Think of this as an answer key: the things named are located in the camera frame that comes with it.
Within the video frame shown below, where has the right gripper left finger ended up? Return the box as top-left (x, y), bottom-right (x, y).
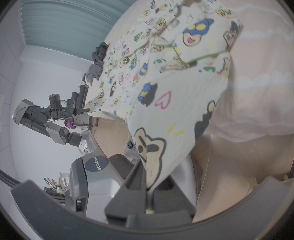
top-left (104, 160), bottom-right (147, 225)

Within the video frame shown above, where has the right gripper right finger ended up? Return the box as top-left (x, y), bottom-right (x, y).
top-left (151, 174), bottom-right (195, 221)

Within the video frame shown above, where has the pale wooden bedside table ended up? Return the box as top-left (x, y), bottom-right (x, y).
top-left (191, 131), bottom-right (294, 222)

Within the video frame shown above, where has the bed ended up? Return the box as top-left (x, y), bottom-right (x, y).
top-left (83, 0), bottom-right (294, 144)

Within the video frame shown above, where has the blue-green curtain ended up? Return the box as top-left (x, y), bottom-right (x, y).
top-left (19, 0), bottom-right (157, 62)

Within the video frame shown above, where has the dark grey garment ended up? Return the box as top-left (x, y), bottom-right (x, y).
top-left (83, 60), bottom-right (105, 86)

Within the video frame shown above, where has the white printed pyjama top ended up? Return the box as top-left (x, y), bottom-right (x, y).
top-left (83, 0), bottom-right (244, 192)

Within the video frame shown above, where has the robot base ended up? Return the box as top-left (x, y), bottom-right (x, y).
top-left (63, 139), bottom-right (202, 221)

